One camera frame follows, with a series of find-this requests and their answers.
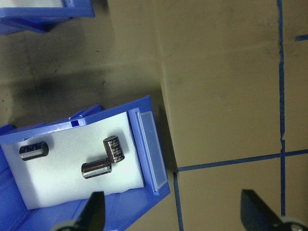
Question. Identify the blue plastic capacitor bin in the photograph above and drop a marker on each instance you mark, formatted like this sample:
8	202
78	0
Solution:
134	209

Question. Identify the blue plastic push-button bin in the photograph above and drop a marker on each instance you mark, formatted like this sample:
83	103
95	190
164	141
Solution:
36	20

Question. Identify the white foam pad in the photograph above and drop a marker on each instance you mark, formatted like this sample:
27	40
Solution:
67	187

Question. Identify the dark brown cylindrical capacitor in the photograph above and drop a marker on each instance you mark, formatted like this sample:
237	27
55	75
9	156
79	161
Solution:
96	168
114	149
33	150

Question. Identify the small mixed electronic parts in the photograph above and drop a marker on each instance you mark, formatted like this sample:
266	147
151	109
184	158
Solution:
41	3

